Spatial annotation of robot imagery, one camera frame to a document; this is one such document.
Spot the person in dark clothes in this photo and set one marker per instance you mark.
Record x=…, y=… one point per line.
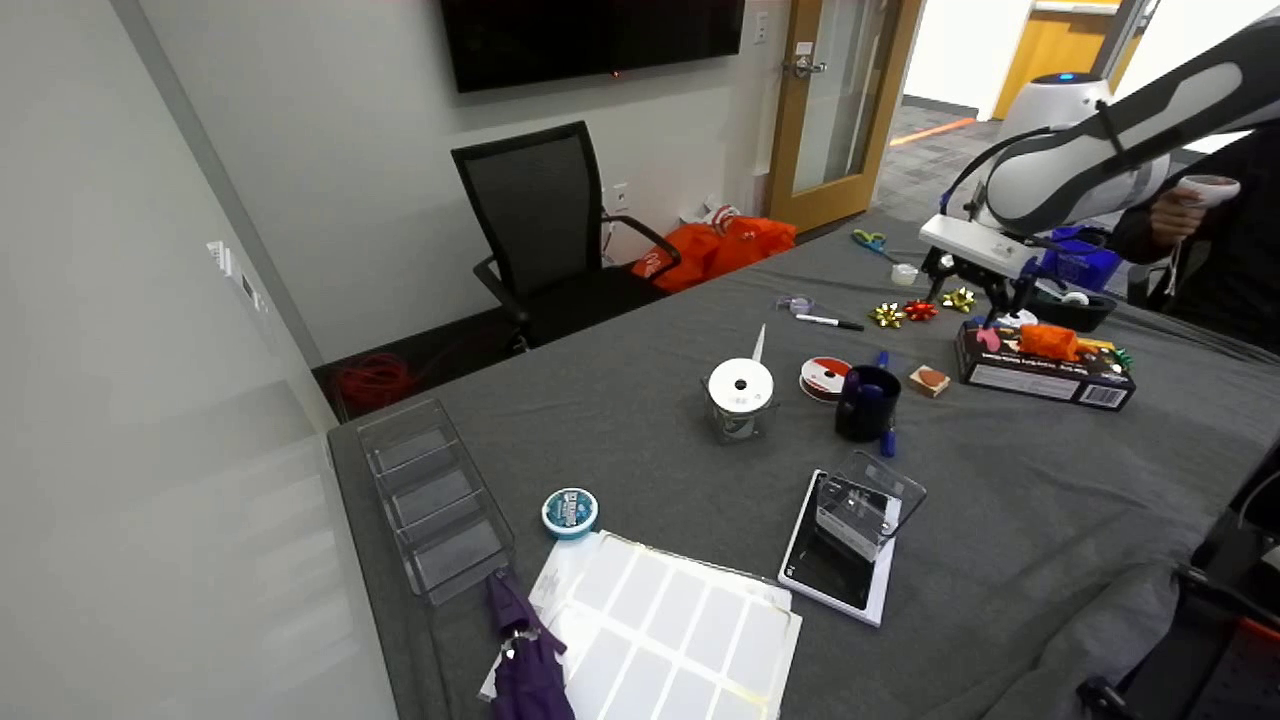
x=1242, y=267

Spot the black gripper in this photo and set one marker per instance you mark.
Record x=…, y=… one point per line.
x=1015, y=287

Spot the yellow wooden hallway door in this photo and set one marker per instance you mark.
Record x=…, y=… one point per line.
x=1053, y=41

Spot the black mesh office chair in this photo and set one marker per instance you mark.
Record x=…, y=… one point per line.
x=534, y=200

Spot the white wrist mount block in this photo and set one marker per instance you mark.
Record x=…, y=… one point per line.
x=975, y=247

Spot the black tape dispenser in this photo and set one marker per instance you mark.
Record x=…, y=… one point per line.
x=1072, y=311

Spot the orange ribbon bow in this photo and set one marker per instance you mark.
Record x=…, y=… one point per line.
x=1047, y=343

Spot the purple cloth bundle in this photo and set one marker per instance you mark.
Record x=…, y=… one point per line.
x=542, y=672

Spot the black pen cup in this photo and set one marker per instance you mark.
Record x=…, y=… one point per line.
x=864, y=415

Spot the orange white ribbon spool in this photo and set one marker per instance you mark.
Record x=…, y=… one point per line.
x=826, y=379

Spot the green gift bow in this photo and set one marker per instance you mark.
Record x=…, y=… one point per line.
x=1109, y=353

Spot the red gift bow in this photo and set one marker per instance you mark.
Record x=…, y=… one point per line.
x=920, y=311

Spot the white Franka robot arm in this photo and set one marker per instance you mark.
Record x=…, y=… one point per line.
x=1144, y=147

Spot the wooden door with glass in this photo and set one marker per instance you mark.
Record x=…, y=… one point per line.
x=787, y=133

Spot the blue green scissors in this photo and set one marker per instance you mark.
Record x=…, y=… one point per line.
x=874, y=247

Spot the small orange match box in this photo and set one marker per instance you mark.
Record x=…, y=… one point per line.
x=930, y=381

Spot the small clear tape roll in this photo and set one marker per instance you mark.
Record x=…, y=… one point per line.
x=799, y=306

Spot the blue pen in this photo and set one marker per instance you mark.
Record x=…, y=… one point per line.
x=891, y=440
x=883, y=360

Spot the blue tape roll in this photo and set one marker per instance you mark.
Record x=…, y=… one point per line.
x=569, y=510

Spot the black marker pen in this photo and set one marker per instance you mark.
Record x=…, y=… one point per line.
x=829, y=322

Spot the silver ribbon spool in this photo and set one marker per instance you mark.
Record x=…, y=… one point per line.
x=743, y=386

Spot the orange plastic bag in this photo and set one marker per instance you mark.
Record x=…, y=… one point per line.
x=723, y=247

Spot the operator hand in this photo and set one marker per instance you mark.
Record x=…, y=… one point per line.
x=1183, y=211

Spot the white small ball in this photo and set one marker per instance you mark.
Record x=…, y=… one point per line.
x=906, y=275

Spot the clear compartment tray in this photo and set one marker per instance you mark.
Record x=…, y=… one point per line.
x=432, y=501

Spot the black tray with tools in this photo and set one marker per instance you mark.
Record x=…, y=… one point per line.
x=1043, y=381

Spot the black equipment cart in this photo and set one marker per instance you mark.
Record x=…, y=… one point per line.
x=1203, y=625

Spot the black wall television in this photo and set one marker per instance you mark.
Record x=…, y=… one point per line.
x=585, y=41

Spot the grey table cloth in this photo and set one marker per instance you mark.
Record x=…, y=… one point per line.
x=641, y=440

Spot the white handheld controller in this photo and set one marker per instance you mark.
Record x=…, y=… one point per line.
x=1208, y=188

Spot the clear plastic case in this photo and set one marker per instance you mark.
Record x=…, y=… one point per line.
x=864, y=513

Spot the gold gift bow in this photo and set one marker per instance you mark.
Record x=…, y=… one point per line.
x=958, y=300
x=885, y=313

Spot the blue background object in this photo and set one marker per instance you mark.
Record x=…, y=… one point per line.
x=1082, y=261

